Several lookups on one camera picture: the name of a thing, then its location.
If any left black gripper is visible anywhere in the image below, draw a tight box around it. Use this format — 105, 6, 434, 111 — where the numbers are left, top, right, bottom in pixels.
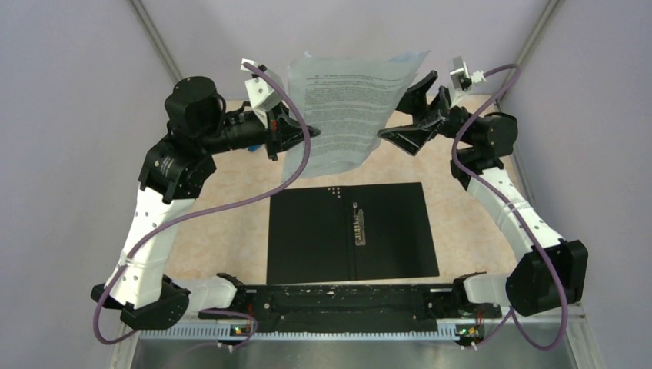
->
199, 101, 321, 161

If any white slotted cable duct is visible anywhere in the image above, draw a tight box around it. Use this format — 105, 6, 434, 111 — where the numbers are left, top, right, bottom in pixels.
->
139, 321, 461, 341

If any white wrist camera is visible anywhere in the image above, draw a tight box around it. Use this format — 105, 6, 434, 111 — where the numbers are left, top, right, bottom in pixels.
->
448, 56, 486, 92
241, 58, 282, 128

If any aluminium frame post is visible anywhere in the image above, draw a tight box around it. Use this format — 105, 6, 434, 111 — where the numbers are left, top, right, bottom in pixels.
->
513, 0, 564, 71
127, 0, 182, 83

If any left aluminium frame post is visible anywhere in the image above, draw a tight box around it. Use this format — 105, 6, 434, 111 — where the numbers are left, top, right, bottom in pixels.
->
127, 0, 182, 83

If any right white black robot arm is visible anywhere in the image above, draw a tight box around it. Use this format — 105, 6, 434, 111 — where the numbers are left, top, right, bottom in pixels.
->
378, 71, 588, 317

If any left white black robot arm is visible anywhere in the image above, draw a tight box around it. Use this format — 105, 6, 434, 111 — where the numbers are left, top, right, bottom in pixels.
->
91, 76, 319, 331

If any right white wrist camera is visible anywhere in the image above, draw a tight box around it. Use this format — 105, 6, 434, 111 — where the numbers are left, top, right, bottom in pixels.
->
448, 56, 486, 92

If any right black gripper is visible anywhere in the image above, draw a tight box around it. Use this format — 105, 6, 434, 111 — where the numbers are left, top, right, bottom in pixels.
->
378, 71, 478, 157

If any teal folder black inside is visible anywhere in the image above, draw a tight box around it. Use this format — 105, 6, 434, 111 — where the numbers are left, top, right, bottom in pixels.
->
266, 182, 440, 284

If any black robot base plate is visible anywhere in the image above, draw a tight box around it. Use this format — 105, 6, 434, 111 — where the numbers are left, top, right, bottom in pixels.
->
198, 284, 502, 333

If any right aluminium frame post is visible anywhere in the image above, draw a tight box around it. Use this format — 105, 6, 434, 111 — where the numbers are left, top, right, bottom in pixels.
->
513, 0, 564, 71

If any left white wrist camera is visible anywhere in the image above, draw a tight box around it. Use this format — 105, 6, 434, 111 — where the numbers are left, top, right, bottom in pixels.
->
241, 58, 282, 128

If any printed paper sheet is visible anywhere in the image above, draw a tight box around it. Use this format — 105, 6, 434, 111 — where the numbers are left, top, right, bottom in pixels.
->
288, 52, 428, 178

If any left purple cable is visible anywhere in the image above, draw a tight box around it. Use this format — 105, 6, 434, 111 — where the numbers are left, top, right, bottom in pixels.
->
93, 61, 313, 346

